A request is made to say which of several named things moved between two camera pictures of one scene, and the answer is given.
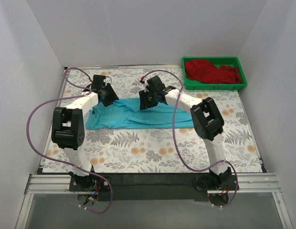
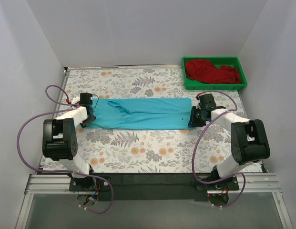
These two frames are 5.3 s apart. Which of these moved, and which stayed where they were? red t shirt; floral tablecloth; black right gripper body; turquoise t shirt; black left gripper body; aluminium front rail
Moved: black right gripper body; black left gripper body
Stayed: aluminium front rail; floral tablecloth; turquoise t shirt; red t shirt
